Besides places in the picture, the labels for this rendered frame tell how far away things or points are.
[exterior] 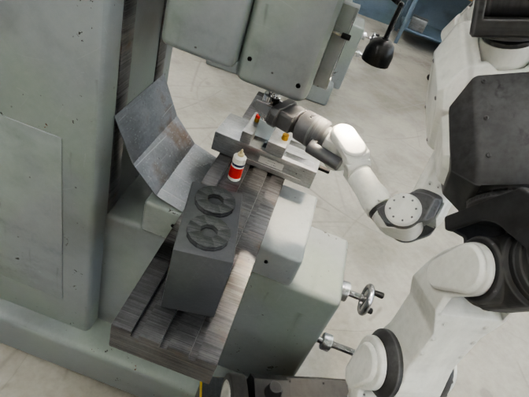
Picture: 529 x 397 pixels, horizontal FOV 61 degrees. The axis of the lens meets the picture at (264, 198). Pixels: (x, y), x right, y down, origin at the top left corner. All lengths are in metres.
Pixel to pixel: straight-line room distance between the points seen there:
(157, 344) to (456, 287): 0.58
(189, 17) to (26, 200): 0.75
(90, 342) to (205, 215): 1.03
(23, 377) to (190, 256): 1.27
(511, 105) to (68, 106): 0.97
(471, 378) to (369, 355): 1.70
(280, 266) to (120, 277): 0.60
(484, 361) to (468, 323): 1.89
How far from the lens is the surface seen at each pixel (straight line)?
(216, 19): 1.09
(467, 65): 0.83
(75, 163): 1.32
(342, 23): 1.14
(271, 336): 1.63
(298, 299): 1.46
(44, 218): 1.52
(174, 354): 0.99
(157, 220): 1.39
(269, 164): 1.45
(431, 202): 1.03
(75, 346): 1.87
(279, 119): 1.20
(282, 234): 1.38
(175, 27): 1.13
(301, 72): 1.10
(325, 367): 2.26
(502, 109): 0.82
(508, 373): 2.87
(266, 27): 1.08
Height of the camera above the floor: 1.80
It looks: 38 degrees down
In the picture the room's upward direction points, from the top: 20 degrees clockwise
